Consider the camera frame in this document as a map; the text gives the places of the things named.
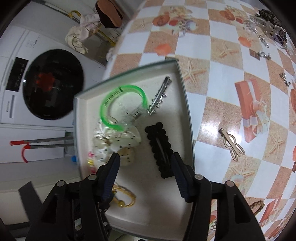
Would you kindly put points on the small silver clip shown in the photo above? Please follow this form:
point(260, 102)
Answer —
point(285, 79)

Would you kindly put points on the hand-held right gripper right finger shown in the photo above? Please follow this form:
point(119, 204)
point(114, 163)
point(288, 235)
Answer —
point(181, 178)

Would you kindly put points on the cream cloth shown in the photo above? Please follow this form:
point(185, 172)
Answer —
point(76, 37)

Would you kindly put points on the white shallow tray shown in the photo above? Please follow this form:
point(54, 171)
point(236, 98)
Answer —
point(145, 199)

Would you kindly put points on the black scalloped hair clip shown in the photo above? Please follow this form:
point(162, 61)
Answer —
point(152, 139)

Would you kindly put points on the silver metal hair clip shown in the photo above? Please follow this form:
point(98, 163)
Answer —
point(159, 97)

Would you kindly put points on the clear claw hair clip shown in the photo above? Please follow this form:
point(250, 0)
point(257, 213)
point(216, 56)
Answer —
point(261, 22)

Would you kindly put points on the white washing machine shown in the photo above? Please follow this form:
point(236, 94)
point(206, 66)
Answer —
point(13, 104)

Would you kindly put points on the leopard print scrunchie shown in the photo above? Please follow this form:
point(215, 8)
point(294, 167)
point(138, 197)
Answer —
point(266, 12)

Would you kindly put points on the cream polka dot scrunchie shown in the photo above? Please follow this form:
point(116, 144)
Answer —
point(124, 139)

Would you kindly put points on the brown slipper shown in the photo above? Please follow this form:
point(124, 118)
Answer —
point(111, 14)

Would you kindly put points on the checkered printed tablecloth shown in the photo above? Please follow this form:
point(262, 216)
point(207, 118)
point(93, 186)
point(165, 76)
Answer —
point(219, 92)

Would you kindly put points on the green translucent bangle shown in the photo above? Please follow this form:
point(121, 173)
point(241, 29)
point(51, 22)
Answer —
point(103, 109)

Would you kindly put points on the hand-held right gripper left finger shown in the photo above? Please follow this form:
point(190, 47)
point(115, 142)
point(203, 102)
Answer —
point(111, 178)

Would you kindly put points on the beige bunny ear hair clip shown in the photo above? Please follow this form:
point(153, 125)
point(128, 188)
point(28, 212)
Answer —
point(227, 139)

